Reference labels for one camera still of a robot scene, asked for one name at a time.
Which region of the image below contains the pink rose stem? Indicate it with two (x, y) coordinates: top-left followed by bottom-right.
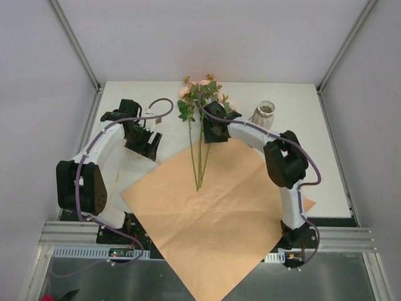
(176, 75), (201, 192)
(200, 92), (239, 189)
(187, 73), (224, 186)

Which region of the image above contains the cream ribbon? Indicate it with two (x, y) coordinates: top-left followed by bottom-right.
(102, 148), (160, 213)

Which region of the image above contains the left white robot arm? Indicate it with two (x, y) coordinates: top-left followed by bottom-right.
(56, 99), (162, 244)

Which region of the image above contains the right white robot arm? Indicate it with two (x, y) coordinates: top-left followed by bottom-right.
(202, 102), (310, 250)

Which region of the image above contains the white ribbed vase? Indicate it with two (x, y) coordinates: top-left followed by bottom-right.
(249, 101), (276, 130)

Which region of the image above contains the black object at bottom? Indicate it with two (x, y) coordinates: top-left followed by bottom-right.
(59, 289), (80, 301)

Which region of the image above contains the red object at bottom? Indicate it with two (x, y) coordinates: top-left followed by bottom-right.
(40, 295), (55, 301)

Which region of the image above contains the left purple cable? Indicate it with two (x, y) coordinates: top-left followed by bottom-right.
(49, 98), (174, 278)

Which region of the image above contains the right aluminium frame post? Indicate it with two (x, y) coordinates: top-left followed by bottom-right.
(316, 0), (379, 95)

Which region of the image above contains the aluminium frame post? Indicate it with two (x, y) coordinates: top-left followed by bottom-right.
(47, 0), (102, 92)
(316, 0), (379, 95)

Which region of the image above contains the aluminium front rail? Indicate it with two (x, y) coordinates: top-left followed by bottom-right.
(39, 221), (379, 253)

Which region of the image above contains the left white cable duct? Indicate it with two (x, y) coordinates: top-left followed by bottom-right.
(53, 246), (150, 260)

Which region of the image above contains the white cable duct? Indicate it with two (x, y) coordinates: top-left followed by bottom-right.
(53, 246), (150, 260)
(264, 252), (305, 264)

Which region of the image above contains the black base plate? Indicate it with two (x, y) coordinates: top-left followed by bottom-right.
(59, 210), (360, 267)

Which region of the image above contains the right white cable duct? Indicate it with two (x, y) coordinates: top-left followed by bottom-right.
(264, 252), (305, 264)

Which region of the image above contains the left aluminium frame post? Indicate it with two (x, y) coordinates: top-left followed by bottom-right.
(47, 0), (102, 92)

